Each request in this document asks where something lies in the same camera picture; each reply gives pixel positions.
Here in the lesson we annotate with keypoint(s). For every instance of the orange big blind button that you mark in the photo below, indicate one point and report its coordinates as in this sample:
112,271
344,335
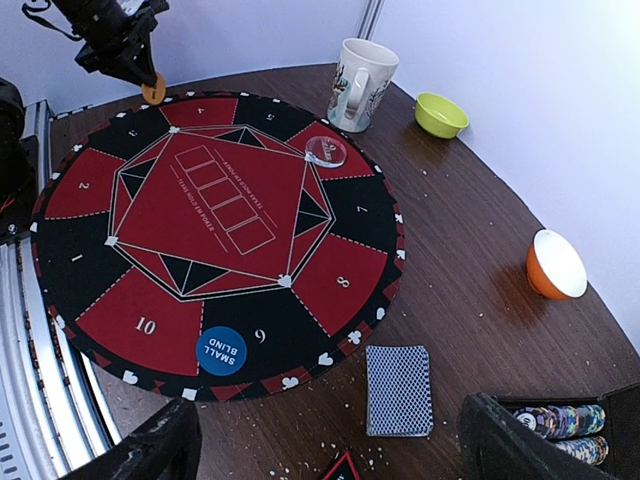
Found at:
156,93

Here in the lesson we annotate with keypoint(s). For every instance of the black poker chip case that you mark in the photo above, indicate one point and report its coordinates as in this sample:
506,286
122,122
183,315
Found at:
601,431

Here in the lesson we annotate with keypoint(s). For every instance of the round red black poker mat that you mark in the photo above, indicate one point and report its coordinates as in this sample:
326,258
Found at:
168,220

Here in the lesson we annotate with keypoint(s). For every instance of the poker chip row two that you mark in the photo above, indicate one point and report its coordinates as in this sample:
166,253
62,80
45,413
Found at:
590,450

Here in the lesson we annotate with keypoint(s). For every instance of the blue small blind button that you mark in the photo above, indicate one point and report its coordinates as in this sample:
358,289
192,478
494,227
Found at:
221,351

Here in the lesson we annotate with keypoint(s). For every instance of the green bowl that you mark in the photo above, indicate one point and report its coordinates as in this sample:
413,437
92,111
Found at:
439,116

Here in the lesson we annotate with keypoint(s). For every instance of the aluminium front rail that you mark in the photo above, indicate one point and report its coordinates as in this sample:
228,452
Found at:
54,416

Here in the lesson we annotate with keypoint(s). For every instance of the red black triangle token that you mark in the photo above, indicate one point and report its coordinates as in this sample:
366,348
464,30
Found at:
343,469

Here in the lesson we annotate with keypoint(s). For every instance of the right aluminium post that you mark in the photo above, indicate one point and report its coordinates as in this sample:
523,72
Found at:
371,14

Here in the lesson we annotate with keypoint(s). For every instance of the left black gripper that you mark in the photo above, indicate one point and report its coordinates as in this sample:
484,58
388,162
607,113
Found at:
116,35

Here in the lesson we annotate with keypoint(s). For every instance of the clear dealer button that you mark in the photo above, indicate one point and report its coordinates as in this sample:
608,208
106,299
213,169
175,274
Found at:
325,151

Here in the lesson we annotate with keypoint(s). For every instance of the orange white bowl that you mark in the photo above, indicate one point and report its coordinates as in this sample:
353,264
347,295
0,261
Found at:
554,268

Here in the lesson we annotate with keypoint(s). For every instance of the white printed mug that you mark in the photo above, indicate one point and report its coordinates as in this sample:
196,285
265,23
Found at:
363,74

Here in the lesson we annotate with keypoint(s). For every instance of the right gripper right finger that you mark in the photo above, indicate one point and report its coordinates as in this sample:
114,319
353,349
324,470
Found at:
494,445

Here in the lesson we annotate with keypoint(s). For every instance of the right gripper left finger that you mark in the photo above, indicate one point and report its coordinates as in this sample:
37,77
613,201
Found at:
166,446

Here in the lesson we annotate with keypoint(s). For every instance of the blue playing card deck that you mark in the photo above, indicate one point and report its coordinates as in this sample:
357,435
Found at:
399,398

